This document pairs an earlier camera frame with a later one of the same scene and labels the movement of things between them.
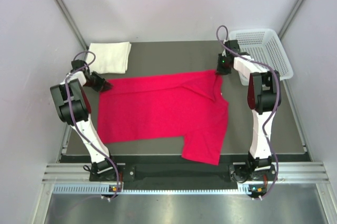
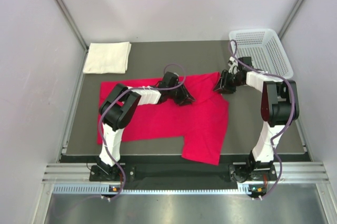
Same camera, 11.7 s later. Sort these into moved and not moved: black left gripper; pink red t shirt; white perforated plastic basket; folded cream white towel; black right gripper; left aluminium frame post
Moved: black right gripper; black left gripper
Not moved: left aluminium frame post; folded cream white towel; white perforated plastic basket; pink red t shirt
